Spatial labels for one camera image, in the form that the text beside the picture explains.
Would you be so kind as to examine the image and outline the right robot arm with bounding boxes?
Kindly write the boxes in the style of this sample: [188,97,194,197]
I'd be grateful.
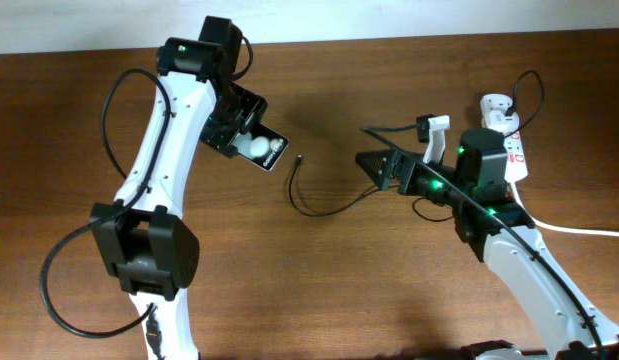
[364,127,619,359]

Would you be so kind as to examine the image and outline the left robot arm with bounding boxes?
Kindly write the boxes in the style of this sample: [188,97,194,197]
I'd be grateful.
[91,16,289,359]

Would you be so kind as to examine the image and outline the black smartphone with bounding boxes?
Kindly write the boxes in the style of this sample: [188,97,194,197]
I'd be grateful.
[231,124,289,171]

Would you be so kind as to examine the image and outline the white power strip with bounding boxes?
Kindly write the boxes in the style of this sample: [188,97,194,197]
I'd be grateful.
[480,94,528,183]

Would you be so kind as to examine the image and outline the right black camera cable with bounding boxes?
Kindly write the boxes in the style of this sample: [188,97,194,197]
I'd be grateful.
[360,124,606,360]

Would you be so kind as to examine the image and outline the white USB charger adapter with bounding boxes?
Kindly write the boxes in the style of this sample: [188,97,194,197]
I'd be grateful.
[482,110,520,134]

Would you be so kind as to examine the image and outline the black charging cable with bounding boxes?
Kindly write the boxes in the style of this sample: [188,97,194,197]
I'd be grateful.
[287,69,546,224]

